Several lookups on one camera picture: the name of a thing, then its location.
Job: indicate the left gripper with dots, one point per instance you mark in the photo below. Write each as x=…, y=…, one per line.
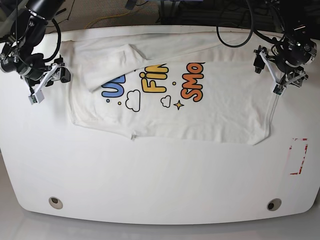
x=282, y=67

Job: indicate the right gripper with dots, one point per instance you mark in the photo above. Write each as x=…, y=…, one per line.
x=38, y=70

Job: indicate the white printed T-shirt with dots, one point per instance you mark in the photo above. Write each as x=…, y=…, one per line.
x=183, y=86

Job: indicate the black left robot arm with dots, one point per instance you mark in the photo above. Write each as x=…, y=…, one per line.
x=286, y=57

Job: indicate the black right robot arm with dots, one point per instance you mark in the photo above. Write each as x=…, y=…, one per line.
x=28, y=29

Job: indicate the red tape rectangle marker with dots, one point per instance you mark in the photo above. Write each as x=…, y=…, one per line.
x=297, y=155

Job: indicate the left table grommet hole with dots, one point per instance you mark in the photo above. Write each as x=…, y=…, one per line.
x=55, y=203

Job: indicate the table grommet hole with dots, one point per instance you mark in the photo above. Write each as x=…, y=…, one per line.
x=274, y=204
x=55, y=203

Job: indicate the right table grommet hole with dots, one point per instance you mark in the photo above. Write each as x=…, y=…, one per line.
x=274, y=204

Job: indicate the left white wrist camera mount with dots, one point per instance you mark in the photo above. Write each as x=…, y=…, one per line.
x=275, y=75

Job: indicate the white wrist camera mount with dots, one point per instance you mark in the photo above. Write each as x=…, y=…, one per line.
x=275, y=75
x=42, y=85

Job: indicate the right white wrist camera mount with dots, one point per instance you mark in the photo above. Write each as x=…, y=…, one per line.
x=42, y=85

